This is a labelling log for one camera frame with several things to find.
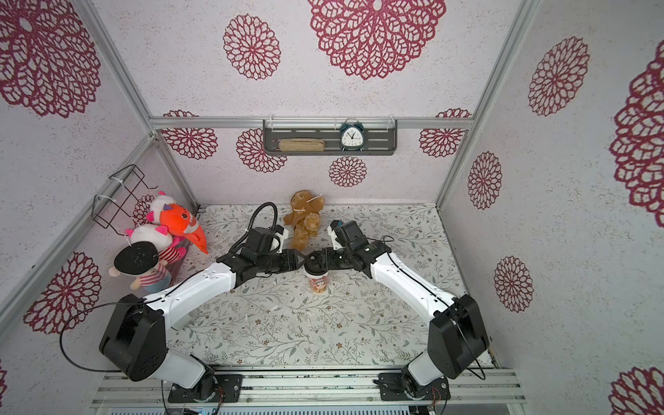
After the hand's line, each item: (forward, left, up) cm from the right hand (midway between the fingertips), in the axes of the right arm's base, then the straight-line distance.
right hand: (322, 259), depth 83 cm
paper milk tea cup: (-5, +2, -7) cm, 9 cm away
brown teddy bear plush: (+19, +8, -2) cm, 21 cm away
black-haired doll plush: (-5, +53, +5) cm, 53 cm away
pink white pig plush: (+6, +55, -4) cm, 56 cm away
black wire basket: (+7, +61, +18) cm, 64 cm away
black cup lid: (-2, +2, 0) cm, 3 cm away
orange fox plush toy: (+12, +51, +4) cm, 52 cm away
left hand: (0, +7, -4) cm, 8 cm away
